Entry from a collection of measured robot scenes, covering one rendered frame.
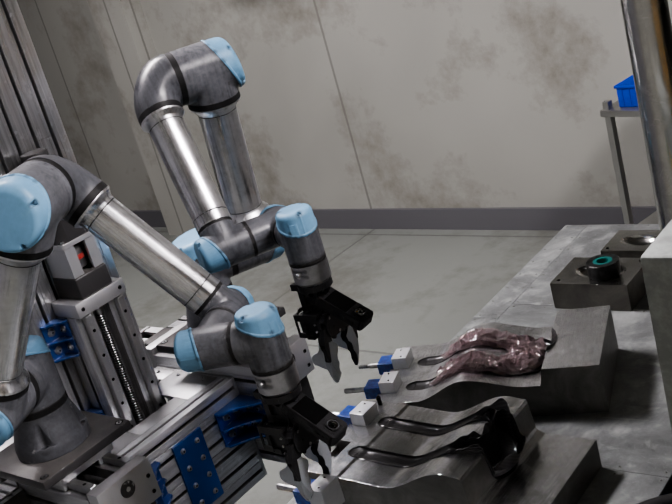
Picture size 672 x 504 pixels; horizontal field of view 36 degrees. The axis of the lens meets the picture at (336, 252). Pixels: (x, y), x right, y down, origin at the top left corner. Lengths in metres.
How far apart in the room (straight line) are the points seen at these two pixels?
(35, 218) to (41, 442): 0.56
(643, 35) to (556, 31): 3.49
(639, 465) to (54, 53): 6.02
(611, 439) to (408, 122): 3.65
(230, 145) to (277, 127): 3.88
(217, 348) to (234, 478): 0.73
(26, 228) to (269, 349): 0.44
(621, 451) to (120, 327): 1.08
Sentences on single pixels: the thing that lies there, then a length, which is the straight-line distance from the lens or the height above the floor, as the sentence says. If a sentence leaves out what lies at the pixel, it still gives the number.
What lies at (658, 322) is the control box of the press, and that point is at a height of 1.39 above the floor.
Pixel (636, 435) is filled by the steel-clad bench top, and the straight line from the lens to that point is 2.10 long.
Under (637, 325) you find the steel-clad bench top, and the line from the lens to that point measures 2.49.
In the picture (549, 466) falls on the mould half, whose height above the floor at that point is 0.86.
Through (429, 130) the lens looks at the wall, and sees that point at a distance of 5.48.
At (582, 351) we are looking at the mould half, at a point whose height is 0.91.
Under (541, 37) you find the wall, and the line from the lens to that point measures 4.99.
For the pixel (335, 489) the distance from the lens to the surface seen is 1.89.
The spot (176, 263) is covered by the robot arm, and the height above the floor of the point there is 1.37.
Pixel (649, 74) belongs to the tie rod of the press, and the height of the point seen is 1.57.
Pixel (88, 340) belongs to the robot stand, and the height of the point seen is 1.16.
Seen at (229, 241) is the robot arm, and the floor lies 1.33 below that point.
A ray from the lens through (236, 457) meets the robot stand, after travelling 2.43.
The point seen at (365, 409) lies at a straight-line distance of 2.15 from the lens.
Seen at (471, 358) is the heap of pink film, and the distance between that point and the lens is 2.22.
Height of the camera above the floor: 1.94
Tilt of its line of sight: 20 degrees down
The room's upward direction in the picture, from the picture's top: 16 degrees counter-clockwise
